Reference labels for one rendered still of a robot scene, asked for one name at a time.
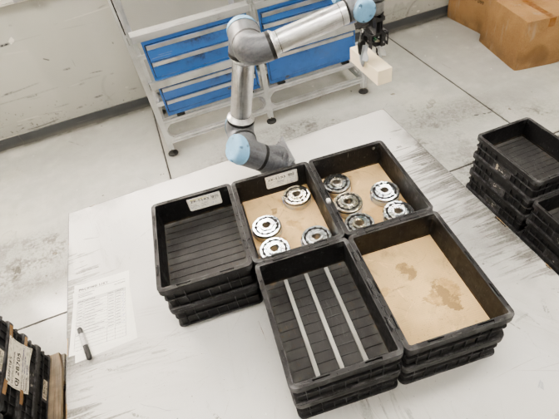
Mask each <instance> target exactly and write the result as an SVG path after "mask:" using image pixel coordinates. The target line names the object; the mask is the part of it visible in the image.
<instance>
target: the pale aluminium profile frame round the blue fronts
mask: <svg viewBox="0 0 559 419"><path fill-rule="evenodd" d="M107 1H108V3H109V5H110V7H111V10H112V13H113V15H114V18H115V19H116V23H117V25H118V27H119V29H120V32H121V35H122V37H123V39H124V42H125V44H126V47H127V49H128V52H129V53H130V56H131V59H132V61H133V63H134V66H135V68H136V71H137V74H138V76H139V77H140V80H141V84H142V85H143V88H144V90H145V92H146V95H147V98H148V100H149V102H150V104H151V108H152V110H153V112H154V114H155V117H156V119H157V122H158V124H159V127H160V128H161V132H162V134H163V136H164V138H165V141H166V144H167V146H168V148H169V150H170V151H169V153H168V155H169V156H175V155H177V154H178V150H175V149H174V146H173V143H176V142H178V141H181V140H186V139H189V138H191V137H194V136H198V135H201V134H204V133H207V132H210V131H214V130H217V129H220V128H222V127H225V121H226V119H225V120H223V121H217V122H215V123H212V124H209V125H207V126H202V127H200V128H196V129H194V130H191V131H187V132H184V133H181V134H178V135H172V134H170V133H169V131H168V127H169V126H170V125H171V124H173V123H176V122H178V121H183V120H186V119H189V118H191V117H194V116H199V115H202V114H205V113H207V112H210V111H215V110H218V109H220V108H223V107H227V106H231V98H228V99H225V100H223V101H218V102H215V103H212V104H209V105H207V106H202V107H199V108H196V109H194V110H190V111H186V112H184V111H183V112H180V113H177V115H174V116H170V117H167V118H165V117H164V114H165V113H166V110H162V106H164V102H163V100H162V98H161V96H160V95H158V94H156V90H157V89H161V88H163V87H166V86H171V85H174V84H176V83H180V82H183V81H188V80H190V79H193V78H196V77H199V76H204V75H206V74H210V73H212V72H216V71H220V70H224V69H226V68H229V67H232V60H230V59H229V60H225V61H222V62H217V63H215V64H211V65H209V66H205V67H201V68H197V69H195V70H192V71H187V72H184V73H181V74H178V75H175V76H170V77H167V78H165V79H161V80H159V81H155V80H151V78H150V75H149V73H148V71H147V69H146V65H145V63H144V60H145V59H146V55H145V54H144V55H141V52H140V50H139V47H138V46H137V44H134V45H132V43H131V39H130V36H129V33H128V32H132V30H131V27H130V24H129V22H128V20H127V17H126V14H125V12H124V9H123V7H122V5H121V1H120V0H107ZM246 3H248V5H249V10H250V11H249V16H251V17H252V18H254V19H255V21H256V22H257V19H256V14H255V5H254V0H246ZM250 4H252V8H253V11H252V10H251V6H250ZM257 23H258V25H259V26H260V23H259V22H257ZM355 23H356V22H351V23H349V24H347V25H345V26H342V27H340V28H338V29H335V30H333V31H332V32H328V33H326V34H324V35H323V36H320V37H317V38H315V39H313V40H311V41H309V42H306V43H304V44H302V45H299V46H297V47H301V46H303V45H306V44H310V43H312V42H317V41H320V40H323V39H326V38H329V37H334V36H337V35H339V34H343V33H346V32H351V31H353V30H355V26H354V24H355ZM126 39H128V42H129V43H130V46H129V45H128V42H127V40H126ZM258 66H259V67H256V69H257V73H258V78H259V82H260V89H259V88H257V89H254V90H253V97H252V98H255V97H259V99H260V101H261V102H262V104H263V106H262V107H261V108H260V109H256V110H253V111H251V113H252V114H253V115H254V117H257V116H261V115H264V114H266V113H267V115H268V117H269V119H268V120H267V123H268V124H274V123H275V122H276V119H275V118H272V117H274V114H273V111H276V110H279V109H282V108H285V107H287V106H292V105H294V104H297V103H300V102H303V101H307V100H310V99H313V98H315V97H318V96H322V95H325V94H329V93H331V92H334V91H338V90H341V89H344V88H346V87H349V86H354V85H357V84H359V83H360V86H361V87H362V89H359V93H360V94H366V93H368V92H369V90H368V89H366V88H365V87H367V76H366V75H365V74H364V73H363V72H361V71H360V70H359V69H358V68H357V67H355V65H354V64H353V63H352V62H351V61H349V60H347V61H345V62H341V63H340V64H338V65H334V66H331V67H327V68H325V69H321V70H318V71H314V72H311V73H308V74H305V75H303V76H298V77H295V78H292V79H289V80H287V81H285V80H283V81H279V82H277V83H276V84H274V85H271V86H268V81H267V76H266V74H268V72H267V66H266V65H265V64H261V65H258ZM344 69H349V70H350V71H351V72H352V73H353V74H354V75H355V76H356V77H355V78H353V79H350V80H347V81H343V82H340V83H338V84H334V85H332V86H327V87H325V88H322V89H319V90H316V91H312V92H309V93H306V94H303V95H301V96H296V97H293V98H290V99H288V100H285V101H281V102H277V103H274V102H272V101H271V99H270V98H271V96H272V94H273V93H274V92H275V91H278V90H281V89H284V88H287V87H290V86H294V85H297V84H300V83H303V82H306V81H310V80H313V79H316V78H319V77H322V76H326V75H328V74H332V73H335V72H337V71H342V70H344Z"/></svg>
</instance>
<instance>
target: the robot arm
mask: <svg viewBox="0 0 559 419"><path fill-rule="evenodd" d="M332 2H333V5H331V6H328V7H326V8H324V9H321V10H319V11H317V12H314V13H312V14H310V15H308V16H306V17H303V18H301V19H299V20H297V21H295V22H292V23H290V24H288V25H286V26H283V27H281V28H279V29H276V30H274V31H270V30H267V31H264V32H261V31H260V28H259V25H258V23H257V22H256V21H255V19H254V18H252V17H251V16H248V15H244V14H243V15H238V16H235V17H233V18H232V19H231V20H230V21H229V23H228V25H227V28H226V34H227V37H228V39H229V44H228V56H229V58H230V60H232V77H231V108H230V112H229V113H228V115H227V118H226V121H225V132H226V134H227V137H228V141H227V143H226V149H225V153H226V157H227V159H228V160H229V161H230V162H233V163H235V164H236V165H242V166H244V167H247V168H250V169H252V170H258V171H259V172H260V173H261V174H263V173H265V172H269V171H272V170H277V169H280V168H283V167H286V166H287V164H288V160H289V153H288V151H287V149H286V148H285V147H283V146H282V145H266V144H263V143H261V142H258V141H257V139H256V136H255V132H254V124H255V117H254V115H253V114H252V113H251V109H252V97H253V85H254V73H255V66H257V65H261V64H265V63H267V62H272V61H273V60H275V59H278V58H279V57H280V54H281V53H283V52H286V51H288V50H290V49H292V48H295V47H297V46H299V45H302V44H304V43H306V42H309V41H311V40H313V39H315V38H317V37H320V36H323V35H324V34H326V33H328V32H332V31H333V30H335V29H338V28H340V27H342V26H345V25H347V24H349V23H351V22H354V21H357V22H356V23H355V24H354V26H355V30H357V29H359V30H360V29H363V31H362V32H361V33H362V35H361V36H360V38H359V42H358V52H359V60H360V63H361V66H362V67H364V62H367V61H368V60H369V56H368V53H367V51H368V45H369V48H370V49H371V50H372V47H376V53H377V55H378V56H379V57H380V58H382V55H383V56H386V51H385V50H384V49H383V46H385V43H386V44H387V45H388V30H386V29H385V28H384V27H383V21H384V20H385V16H384V15H383V11H384V3H385V0H332ZM386 34H387V41H386V40H385V39H386ZM366 42H367V44H368V45H365V43H366Z"/></svg>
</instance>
